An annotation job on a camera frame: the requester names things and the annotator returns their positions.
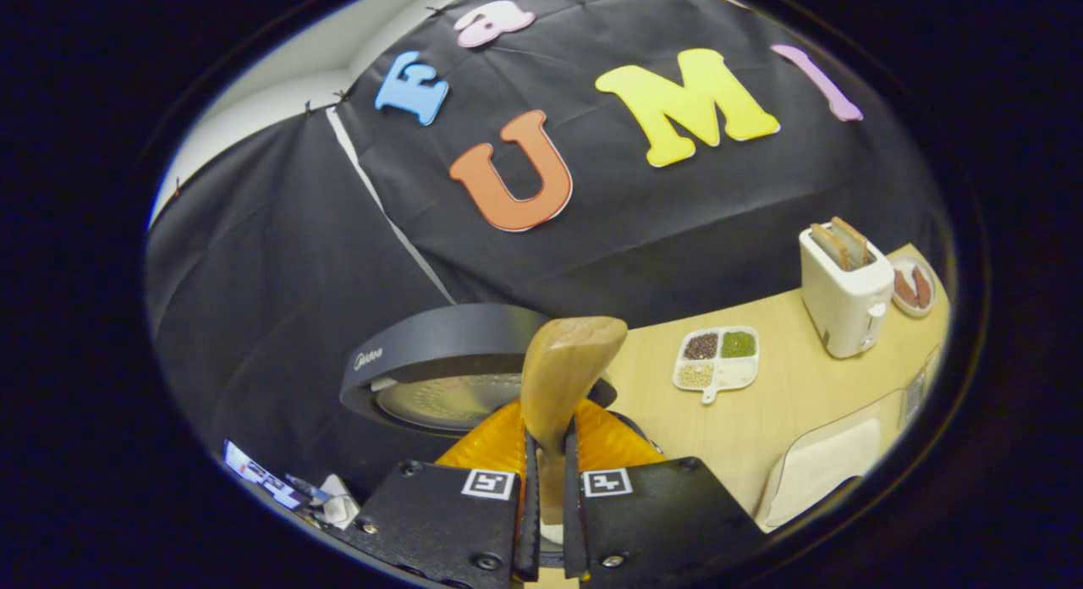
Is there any black backdrop cloth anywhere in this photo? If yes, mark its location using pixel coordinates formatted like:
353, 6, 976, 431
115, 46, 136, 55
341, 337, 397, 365
144, 0, 953, 505

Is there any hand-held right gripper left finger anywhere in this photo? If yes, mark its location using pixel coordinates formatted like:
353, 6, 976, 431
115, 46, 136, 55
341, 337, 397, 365
343, 399, 542, 589

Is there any clear box of rice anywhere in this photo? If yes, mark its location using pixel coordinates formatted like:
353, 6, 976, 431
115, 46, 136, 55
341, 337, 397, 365
756, 390, 911, 532

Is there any white toaster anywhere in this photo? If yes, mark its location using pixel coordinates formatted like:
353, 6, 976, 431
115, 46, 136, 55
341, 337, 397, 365
799, 223, 895, 359

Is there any white divided grain dish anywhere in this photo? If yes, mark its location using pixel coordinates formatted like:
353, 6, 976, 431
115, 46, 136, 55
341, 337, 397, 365
673, 326, 760, 405

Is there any wooden spoon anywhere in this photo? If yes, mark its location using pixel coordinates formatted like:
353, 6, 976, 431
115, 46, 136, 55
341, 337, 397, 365
520, 317, 629, 546

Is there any brown toast slice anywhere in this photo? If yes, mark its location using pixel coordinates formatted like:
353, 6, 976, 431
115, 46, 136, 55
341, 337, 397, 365
831, 217, 871, 265
811, 223, 850, 272

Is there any computer monitor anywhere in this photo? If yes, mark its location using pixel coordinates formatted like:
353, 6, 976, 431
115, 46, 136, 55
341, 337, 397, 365
224, 441, 331, 510

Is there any dark grey rice cooker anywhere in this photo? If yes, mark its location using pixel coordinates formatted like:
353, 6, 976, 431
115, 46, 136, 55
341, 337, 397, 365
340, 303, 665, 454

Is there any white device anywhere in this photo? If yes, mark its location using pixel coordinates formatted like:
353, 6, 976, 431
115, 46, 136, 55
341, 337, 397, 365
317, 475, 361, 527

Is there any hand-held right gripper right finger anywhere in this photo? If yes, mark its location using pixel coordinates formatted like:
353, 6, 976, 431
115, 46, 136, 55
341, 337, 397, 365
563, 399, 767, 586

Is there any small white plate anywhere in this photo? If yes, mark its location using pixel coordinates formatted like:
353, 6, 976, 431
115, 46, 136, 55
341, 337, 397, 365
890, 255, 938, 319

